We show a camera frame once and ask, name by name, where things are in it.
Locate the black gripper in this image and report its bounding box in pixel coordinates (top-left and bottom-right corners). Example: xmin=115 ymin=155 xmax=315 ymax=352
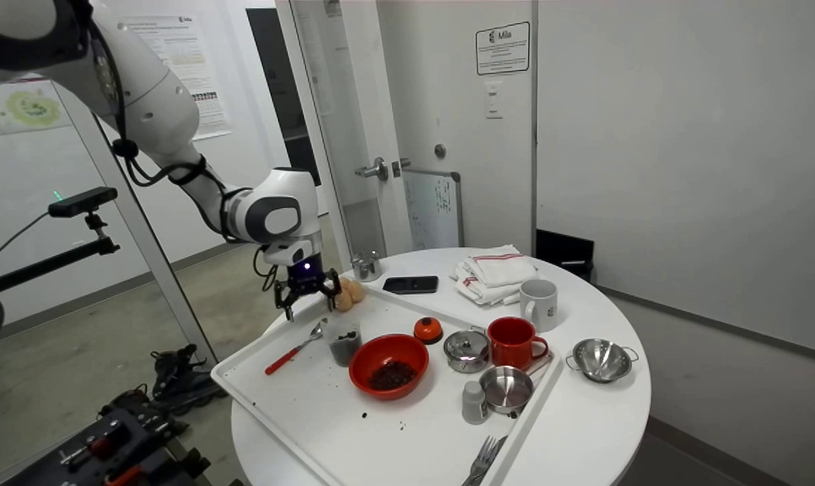
xmin=261 ymin=239 xmax=343 ymax=321

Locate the clear plastic jar with beans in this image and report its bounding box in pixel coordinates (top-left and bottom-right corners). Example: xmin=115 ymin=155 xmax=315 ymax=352
xmin=327 ymin=324 xmax=365 ymax=371

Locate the red bowl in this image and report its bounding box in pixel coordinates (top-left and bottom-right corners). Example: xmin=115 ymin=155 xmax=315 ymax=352
xmin=345 ymin=333 xmax=433 ymax=403

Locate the small steel bowl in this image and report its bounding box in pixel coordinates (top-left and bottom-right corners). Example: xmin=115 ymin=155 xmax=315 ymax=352
xmin=477 ymin=362 xmax=538 ymax=418
xmin=439 ymin=328 xmax=495 ymax=376

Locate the small steel pot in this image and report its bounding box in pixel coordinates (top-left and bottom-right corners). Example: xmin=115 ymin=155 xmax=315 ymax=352
xmin=350 ymin=251 xmax=385 ymax=282

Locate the white plastic tray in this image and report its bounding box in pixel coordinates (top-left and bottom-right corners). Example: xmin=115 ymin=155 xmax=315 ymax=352
xmin=209 ymin=283 xmax=567 ymax=486

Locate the black floor tool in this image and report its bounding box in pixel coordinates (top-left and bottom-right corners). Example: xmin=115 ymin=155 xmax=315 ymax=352
xmin=148 ymin=343 xmax=223 ymax=409

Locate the white cloth with red stripes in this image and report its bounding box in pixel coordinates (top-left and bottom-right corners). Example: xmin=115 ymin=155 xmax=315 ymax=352
xmin=450 ymin=244 xmax=540 ymax=309

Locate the white door with glass panel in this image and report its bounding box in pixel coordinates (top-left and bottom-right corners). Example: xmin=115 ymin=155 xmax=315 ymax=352
xmin=284 ymin=0 xmax=466 ymax=272

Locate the steel salt shaker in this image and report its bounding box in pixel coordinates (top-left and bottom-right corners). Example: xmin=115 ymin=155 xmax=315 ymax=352
xmin=460 ymin=378 xmax=491 ymax=426

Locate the red mug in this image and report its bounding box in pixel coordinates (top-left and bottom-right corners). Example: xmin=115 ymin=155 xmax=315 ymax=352
xmin=485 ymin=313 xmax=551 ymax=374

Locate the white mug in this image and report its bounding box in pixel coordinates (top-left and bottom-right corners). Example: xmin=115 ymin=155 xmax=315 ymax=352
xmin=518 ymin=275 xmax=561 ymax=333

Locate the black tool case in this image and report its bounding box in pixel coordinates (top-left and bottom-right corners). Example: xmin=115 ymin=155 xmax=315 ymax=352
xmin=0 ymin=387 xmax=215 ymax=486

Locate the red handled metal spoon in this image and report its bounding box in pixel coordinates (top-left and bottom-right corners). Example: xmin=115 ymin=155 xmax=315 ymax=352
xmin=261 ymin=317 xmax=331 ymax=378

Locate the silver door handle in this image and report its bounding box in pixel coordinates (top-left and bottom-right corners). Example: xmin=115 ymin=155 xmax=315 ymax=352
xmin=350 ymin=158 xmax=393 ymax=185

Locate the white metal frame post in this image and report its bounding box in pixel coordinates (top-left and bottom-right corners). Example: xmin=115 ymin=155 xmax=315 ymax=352
xmin=52 ymin=85 xmax=222 ymax=366

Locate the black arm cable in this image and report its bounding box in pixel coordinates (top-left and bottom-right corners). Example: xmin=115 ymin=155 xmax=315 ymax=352
xmin=82 ymin=17 xmax=253 ymax=244

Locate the black camera on mount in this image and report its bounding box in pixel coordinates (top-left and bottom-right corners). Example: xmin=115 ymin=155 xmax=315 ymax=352
xmin=47 ymin=185 xmax=121 ymax=220

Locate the black box by wall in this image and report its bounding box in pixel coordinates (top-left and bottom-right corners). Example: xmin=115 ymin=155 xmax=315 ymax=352
xmin=534 ymin=227 xmax=596 ymax=283

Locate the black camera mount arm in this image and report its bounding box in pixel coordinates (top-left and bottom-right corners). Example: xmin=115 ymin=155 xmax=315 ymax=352
xmin=0 ymin=210 xmax=121 ymax=313

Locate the paper wall poster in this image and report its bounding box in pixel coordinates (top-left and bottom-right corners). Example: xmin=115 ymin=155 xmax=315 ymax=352
xmin=107 ymin=8 xmax=237 ymax=140

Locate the white light switch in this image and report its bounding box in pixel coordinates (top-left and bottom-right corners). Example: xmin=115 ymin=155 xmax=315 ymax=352
xmin=484 ymin=82 xmax=508 ymax=123

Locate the steel bowl with handles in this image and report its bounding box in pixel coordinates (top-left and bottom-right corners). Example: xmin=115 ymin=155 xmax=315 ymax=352
xmin=565 ymin=335 xmax=642 ymax=387

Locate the white wall sign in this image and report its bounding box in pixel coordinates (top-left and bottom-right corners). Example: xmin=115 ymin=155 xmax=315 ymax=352
xmin=472 ymin=19 xmax=534 ymax=79

